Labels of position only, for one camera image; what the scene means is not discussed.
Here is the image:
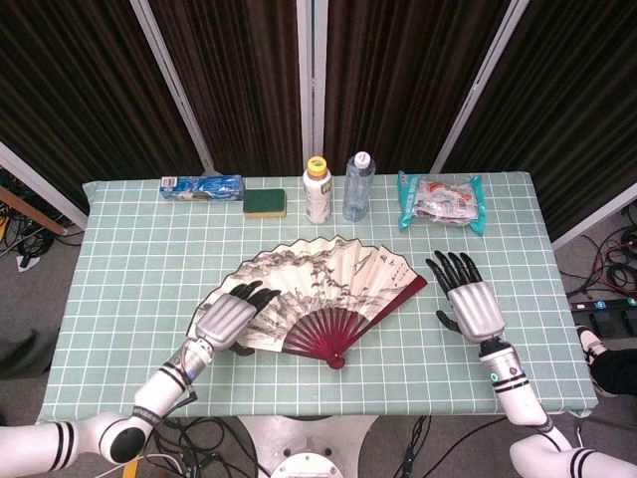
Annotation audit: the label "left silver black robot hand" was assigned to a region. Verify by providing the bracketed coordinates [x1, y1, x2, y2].
[193, 280, 283, 358]

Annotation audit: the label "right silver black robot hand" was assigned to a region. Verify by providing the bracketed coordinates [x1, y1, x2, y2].
[424, 250, 508, 344]

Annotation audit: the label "paper folding fan red ribs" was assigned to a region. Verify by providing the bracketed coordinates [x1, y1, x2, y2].
[186, 235, 429, 369]

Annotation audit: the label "green checkered tablecloth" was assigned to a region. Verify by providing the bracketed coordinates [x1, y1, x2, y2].
[38, 170, 598, 424]

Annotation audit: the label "teal snack bag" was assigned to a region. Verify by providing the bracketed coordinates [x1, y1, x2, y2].
[396, 170, 487, 237]

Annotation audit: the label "white black sneaker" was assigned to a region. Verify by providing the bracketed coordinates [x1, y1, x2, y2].
[575, 324, 610, 395]

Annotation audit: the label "green yellow sponge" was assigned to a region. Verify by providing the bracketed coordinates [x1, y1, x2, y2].
[242, 188, 289, 220]

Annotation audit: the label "blue rectangular carton box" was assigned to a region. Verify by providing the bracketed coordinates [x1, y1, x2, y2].
[158, 173, 246, 203]

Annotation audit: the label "white bottle yellow cap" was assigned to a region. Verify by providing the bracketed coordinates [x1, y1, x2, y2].
[303, 155, 333, 226]

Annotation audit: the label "clear plastic water bottle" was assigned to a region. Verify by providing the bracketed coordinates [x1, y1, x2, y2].
[341, 150, 375, 223]

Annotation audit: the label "brown wooden plank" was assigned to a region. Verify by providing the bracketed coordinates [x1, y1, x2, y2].
[0, 186, 69, 235]

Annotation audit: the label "dark brown curtain panel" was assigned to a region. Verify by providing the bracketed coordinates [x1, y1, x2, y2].
[323, 0, 513, 174]
[147, 0, 304, 176]
[441, 0, 637, 241]
[0, 0, 206, 216]

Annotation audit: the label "red black cable bundle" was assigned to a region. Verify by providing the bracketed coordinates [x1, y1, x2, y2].
[561, 208, 637, 300]

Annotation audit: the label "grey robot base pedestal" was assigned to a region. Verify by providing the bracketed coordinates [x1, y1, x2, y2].
[236, 415, 379, 478]

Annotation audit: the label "white partition frame post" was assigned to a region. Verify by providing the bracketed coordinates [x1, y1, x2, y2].
[430, 0, 530, 174]
[550, 182, 637, 251]
[297, 0, 328, 161]
[0, 141, 90, 231]
[129, 0, 215, 174]

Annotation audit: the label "white cable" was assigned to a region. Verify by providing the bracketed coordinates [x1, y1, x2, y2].
[106, 453, 170, 478]

